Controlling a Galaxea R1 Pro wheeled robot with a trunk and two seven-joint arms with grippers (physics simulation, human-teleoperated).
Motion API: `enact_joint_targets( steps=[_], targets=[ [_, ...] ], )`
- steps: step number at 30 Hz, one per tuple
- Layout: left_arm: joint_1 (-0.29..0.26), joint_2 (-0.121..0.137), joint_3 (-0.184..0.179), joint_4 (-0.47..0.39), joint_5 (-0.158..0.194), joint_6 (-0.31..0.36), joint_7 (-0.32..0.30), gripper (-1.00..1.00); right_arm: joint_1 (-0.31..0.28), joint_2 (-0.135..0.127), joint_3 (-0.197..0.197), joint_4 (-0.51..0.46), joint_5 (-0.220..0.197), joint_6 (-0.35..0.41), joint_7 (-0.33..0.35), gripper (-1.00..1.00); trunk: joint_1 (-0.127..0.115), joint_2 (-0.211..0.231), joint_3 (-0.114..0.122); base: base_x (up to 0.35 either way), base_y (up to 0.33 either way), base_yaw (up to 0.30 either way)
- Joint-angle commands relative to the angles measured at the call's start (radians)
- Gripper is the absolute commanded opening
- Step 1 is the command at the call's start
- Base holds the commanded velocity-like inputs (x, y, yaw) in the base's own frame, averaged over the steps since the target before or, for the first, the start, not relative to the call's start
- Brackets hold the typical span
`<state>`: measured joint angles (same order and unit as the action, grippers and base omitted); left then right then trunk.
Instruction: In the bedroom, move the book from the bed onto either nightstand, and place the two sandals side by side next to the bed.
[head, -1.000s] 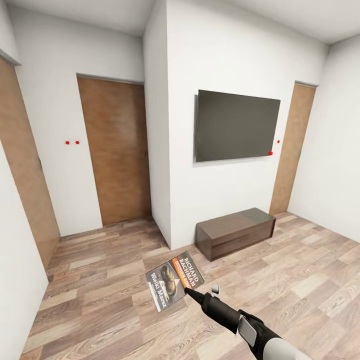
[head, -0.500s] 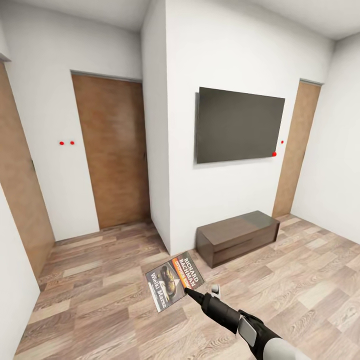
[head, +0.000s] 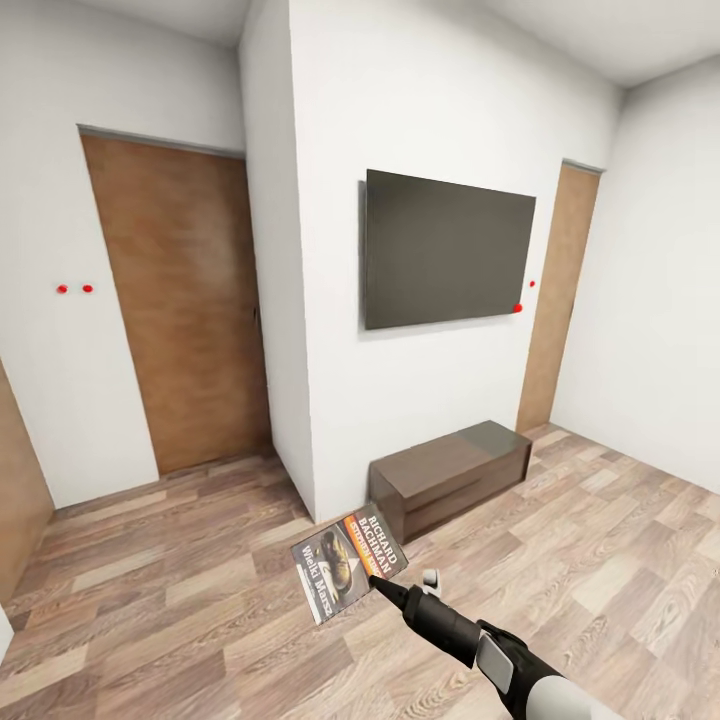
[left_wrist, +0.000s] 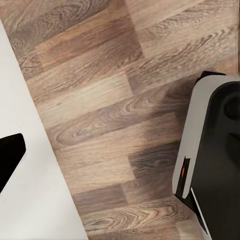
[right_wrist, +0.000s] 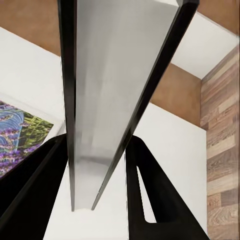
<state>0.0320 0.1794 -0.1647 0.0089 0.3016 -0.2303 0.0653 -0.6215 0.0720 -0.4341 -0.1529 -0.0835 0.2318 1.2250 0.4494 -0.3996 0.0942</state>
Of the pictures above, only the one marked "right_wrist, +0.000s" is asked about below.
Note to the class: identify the sliding door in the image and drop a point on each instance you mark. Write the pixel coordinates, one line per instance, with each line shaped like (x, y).
(179, 92)
(226, 13)

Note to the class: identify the hardback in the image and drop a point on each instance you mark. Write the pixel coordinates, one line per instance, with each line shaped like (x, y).
(114, 54)

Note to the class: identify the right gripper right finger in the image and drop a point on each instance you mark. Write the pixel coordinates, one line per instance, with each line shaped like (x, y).
(174, 219)

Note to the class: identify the painting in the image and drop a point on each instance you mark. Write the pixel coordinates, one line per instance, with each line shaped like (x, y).
(23, 129)

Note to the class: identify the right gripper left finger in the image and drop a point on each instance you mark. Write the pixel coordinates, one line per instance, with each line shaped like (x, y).
(29, 190)

